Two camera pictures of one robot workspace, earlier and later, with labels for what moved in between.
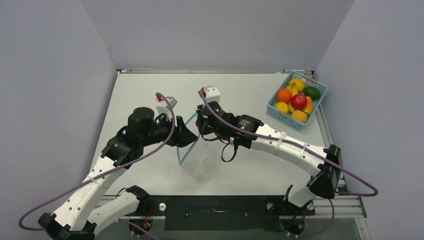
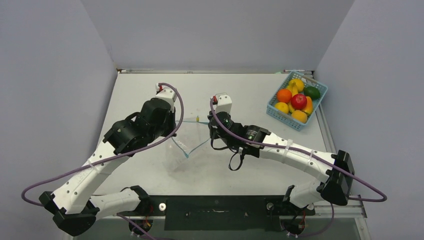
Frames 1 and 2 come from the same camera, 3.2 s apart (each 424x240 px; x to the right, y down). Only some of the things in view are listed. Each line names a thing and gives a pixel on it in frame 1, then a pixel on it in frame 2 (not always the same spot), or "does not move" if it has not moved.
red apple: (298, 101) does not move
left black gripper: (181, 136) -> (171, 116)
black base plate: (221, 213) does not move
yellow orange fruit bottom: (299, 116) does not move
